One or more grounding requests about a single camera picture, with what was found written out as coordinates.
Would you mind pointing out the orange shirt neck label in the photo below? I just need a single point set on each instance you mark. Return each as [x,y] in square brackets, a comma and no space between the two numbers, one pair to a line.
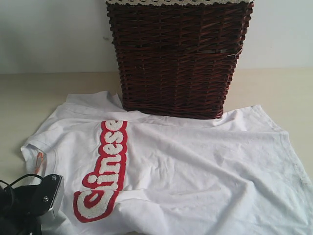
[40,164]

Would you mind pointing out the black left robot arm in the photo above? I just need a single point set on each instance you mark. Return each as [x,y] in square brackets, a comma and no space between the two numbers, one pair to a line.
[11,201]

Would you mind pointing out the dark brown wicker basket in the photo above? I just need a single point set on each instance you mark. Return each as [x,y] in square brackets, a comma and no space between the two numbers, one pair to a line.
[178,60]

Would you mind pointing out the white t-shirt red lettering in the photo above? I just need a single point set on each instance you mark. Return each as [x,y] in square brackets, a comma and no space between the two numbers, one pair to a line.
[133,172]

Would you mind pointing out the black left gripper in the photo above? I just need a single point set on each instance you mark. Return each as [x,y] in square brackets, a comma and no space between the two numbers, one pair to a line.
[20,222]

